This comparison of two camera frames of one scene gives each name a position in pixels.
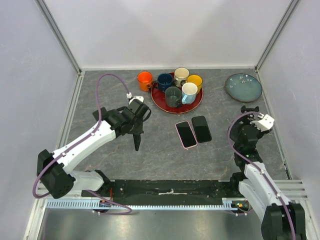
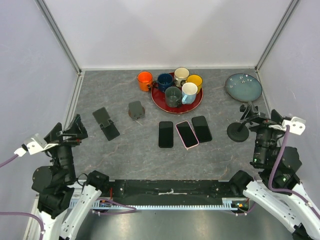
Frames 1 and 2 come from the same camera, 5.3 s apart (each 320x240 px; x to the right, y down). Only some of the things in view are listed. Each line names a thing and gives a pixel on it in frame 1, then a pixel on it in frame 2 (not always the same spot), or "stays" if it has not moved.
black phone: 201,128 stays
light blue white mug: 189,90 stays
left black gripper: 139,129 -> 77,128
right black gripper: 246,119 -> 275,116
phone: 186,134 stays
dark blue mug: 164,81 stays
